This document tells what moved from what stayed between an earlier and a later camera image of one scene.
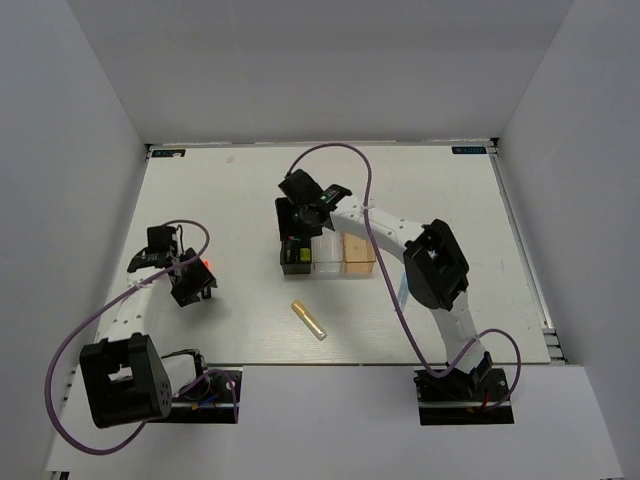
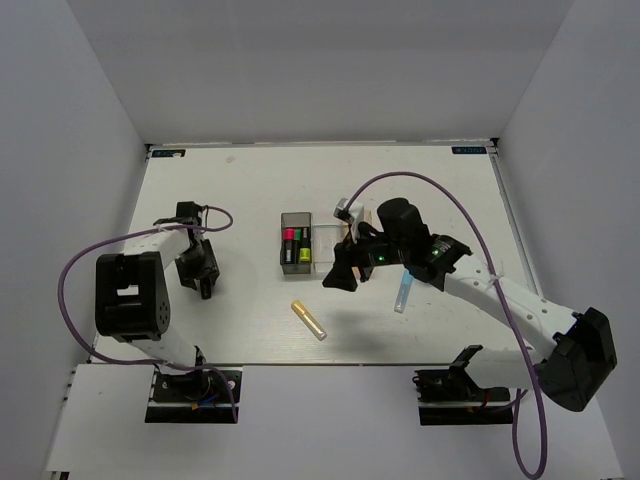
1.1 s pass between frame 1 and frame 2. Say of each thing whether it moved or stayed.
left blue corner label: stayed
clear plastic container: stayed
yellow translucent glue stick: stayed
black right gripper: moved
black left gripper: moved
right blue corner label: stayed
